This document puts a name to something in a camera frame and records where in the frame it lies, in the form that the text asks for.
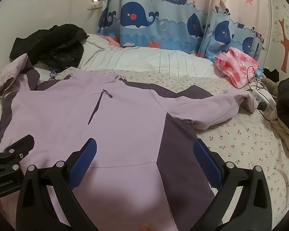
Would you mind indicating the black jacket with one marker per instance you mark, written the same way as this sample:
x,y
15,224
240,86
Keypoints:
x,y
55,45

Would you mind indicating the pink cloth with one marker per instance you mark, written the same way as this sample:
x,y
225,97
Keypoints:
x,y
112,39

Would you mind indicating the small black cloth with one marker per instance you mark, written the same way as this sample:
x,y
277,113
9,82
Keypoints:
x,y
272,74

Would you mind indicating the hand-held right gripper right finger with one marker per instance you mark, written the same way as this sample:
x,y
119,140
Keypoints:
x,y
206,161

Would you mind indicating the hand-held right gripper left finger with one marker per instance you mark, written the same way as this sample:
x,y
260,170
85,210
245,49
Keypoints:
x,y
84,161

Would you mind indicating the cherry print bedsheet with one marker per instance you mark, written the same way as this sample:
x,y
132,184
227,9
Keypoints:
x,y
243,149

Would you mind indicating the beige cloth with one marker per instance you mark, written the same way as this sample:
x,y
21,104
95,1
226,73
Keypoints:
x,y
286,134

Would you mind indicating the tree wall sticker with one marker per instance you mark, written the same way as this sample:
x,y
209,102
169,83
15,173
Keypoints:
x,y
285,45

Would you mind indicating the pink plastic bag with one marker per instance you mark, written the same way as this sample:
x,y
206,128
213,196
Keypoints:
x,y
233,69

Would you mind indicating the star wall sticker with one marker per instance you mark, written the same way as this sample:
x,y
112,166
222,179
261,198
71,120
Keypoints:
x,y
249,0

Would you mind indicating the whale print curtain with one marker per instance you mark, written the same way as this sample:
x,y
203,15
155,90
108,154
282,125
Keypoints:
x,y
159,28

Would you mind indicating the purple two-tone jacket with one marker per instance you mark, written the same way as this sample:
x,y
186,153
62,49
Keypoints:
x,y
122,125

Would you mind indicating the white power strip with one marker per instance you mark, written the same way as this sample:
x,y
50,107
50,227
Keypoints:
x,y
262,98

